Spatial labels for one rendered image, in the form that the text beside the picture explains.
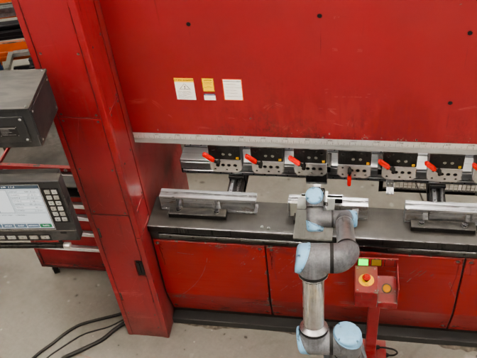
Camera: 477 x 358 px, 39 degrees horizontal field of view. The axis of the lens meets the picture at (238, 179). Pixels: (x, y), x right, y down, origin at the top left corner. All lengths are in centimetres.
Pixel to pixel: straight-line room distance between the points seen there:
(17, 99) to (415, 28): 151
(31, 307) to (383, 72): 270
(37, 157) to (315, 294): 188
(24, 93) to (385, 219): 180
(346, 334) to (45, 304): 222
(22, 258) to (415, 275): 259
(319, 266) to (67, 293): 226
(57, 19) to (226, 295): 185
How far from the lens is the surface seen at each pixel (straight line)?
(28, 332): 439
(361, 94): 288
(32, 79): 272
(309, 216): 296
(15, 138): 269
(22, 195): 288
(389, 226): 339
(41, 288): 457
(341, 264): 259
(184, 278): 377
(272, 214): 344
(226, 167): 322
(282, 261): 351
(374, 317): 351
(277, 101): 293
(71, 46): 274
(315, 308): 274
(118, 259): 359
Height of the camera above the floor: 339
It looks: 44 degrees down
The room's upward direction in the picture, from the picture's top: 7 degrees counter-clockwise
